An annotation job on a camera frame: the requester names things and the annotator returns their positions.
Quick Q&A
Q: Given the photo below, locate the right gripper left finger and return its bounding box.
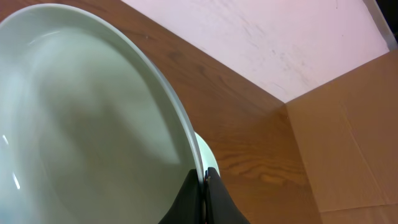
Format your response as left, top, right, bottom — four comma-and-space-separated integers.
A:
159, 169, 202, 224

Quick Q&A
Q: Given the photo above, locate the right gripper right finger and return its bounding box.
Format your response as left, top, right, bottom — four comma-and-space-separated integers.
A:
205, 167, 249, 224

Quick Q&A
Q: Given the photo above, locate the light blue plate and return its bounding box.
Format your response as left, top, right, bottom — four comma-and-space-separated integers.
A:
1, 4, 203, 223

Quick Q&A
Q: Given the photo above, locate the white plate with scribble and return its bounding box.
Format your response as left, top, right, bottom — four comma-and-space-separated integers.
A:
195, 133, 220, 175

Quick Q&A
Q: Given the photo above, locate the brown cardboard box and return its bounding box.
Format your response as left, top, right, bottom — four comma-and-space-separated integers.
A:
287, 51, 397, 223

